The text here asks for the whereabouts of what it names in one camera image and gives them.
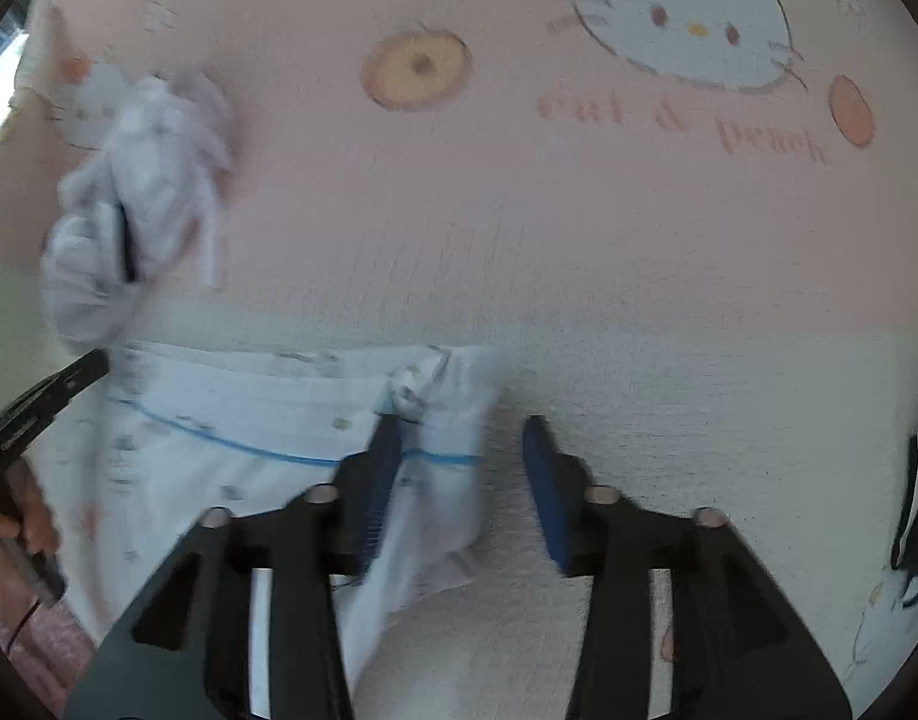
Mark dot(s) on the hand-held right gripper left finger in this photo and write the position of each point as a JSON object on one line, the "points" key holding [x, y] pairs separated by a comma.
{"points": [[380, 480]]}

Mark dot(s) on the pink cat print blanket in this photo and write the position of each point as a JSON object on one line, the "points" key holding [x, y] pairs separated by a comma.
{"points": [[579, 240]]}

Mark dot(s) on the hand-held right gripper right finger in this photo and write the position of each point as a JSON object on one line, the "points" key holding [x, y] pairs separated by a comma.
{"points": [[541, 487]]}

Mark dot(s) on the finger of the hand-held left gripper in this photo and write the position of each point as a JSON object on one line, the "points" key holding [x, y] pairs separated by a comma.
{"points": [[61, 388]]}

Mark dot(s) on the crumpled white garment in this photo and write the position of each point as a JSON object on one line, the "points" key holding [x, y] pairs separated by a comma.
{"points": [[159, 165]]}

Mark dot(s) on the folded navy striped garment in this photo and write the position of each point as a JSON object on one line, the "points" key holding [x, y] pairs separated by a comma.
{"points": [[916, 502]]}

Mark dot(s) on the person's left hand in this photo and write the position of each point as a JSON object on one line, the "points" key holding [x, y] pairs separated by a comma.
{"points": [[37, 514]]}

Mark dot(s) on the white cartoon print pajamas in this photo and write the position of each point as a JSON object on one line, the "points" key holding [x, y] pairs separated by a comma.
{"points": [[241, 405]]}

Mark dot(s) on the pink fluffy rug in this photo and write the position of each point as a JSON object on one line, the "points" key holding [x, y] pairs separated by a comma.
{"points": [[50, 645]]}

